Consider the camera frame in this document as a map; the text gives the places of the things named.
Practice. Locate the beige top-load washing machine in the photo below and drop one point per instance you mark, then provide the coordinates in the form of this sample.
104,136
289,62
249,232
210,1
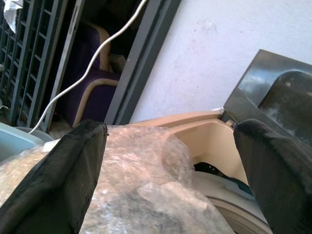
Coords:
207,139

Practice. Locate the light blue plastic basin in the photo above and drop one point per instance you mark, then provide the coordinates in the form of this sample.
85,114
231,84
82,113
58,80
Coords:
14,141

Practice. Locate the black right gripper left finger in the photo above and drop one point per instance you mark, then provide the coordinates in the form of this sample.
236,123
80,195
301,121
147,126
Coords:
56,175

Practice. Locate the dark clothes in drum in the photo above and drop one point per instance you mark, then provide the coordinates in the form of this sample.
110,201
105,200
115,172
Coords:
219,173

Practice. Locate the clear bubble wrap sheet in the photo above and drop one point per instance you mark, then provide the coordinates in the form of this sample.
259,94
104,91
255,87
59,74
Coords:
136,180

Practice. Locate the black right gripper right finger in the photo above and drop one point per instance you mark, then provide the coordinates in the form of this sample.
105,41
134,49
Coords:
278,175

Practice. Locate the dark grey door frame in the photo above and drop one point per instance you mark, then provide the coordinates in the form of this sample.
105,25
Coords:
143,61

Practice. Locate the purple and beige armchair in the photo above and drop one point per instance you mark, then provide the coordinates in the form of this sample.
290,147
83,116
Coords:
92,83

